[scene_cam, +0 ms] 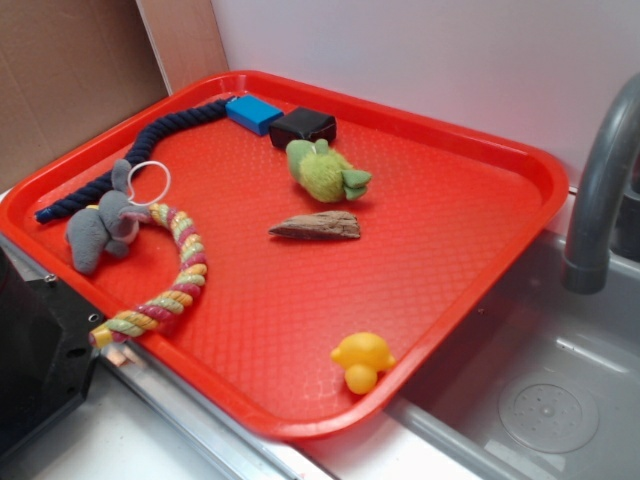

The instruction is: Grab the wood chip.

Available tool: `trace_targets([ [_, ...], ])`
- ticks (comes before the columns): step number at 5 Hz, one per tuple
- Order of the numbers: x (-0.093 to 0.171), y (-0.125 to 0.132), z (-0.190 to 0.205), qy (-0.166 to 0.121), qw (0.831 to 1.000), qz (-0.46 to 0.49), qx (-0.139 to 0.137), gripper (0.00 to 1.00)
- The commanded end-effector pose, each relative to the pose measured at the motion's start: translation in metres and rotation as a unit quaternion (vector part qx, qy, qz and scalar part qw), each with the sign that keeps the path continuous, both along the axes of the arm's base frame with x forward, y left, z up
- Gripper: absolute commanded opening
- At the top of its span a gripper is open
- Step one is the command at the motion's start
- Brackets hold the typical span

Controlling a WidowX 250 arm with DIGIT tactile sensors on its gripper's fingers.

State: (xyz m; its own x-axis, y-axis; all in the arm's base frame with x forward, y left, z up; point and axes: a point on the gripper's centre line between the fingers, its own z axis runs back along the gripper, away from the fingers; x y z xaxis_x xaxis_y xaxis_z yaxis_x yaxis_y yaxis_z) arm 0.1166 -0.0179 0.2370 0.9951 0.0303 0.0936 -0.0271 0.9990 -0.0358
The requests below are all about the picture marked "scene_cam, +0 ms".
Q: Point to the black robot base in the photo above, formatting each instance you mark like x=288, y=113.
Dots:
x=47, y=362

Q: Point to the brown wood chip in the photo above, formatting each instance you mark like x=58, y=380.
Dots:
x=326, y=225

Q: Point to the red plastic tray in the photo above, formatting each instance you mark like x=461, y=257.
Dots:
x=448, y=210

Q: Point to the green plush toy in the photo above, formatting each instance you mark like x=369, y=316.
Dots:
x=324, y=173

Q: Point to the black rectangular block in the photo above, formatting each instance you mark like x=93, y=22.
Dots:
x=302, y=124

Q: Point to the yellow rubber duck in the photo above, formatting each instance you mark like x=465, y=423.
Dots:
x=362, y=356

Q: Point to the blue rectangular block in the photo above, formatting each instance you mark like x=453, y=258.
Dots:
x=253, y=113

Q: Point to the white elastic loop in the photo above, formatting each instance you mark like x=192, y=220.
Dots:
x=137, y=168

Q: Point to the grey plush elephant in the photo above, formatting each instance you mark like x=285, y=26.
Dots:
x=109, y=227

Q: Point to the grey toy faucet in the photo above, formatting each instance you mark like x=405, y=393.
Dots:
x=605, y=216

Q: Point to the grey toy sink basin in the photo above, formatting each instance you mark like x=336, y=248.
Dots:
x=536, y=382

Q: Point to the brown cardboard panel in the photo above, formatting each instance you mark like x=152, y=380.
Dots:
x=72, y=69

